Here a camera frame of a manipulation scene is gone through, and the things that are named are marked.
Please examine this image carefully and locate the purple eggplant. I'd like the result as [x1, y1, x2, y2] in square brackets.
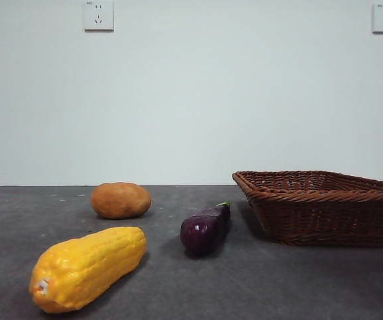
[180, 201, 232, 257]

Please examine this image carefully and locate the brown potato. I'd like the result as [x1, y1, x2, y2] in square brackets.
[90, 181, 152, 220]

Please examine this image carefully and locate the brown wicker basket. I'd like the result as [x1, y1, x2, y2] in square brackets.
[231, 170, 383, 248]

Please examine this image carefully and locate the yellow corn cob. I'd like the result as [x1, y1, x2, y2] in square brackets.
[29, 226, 148, 314]

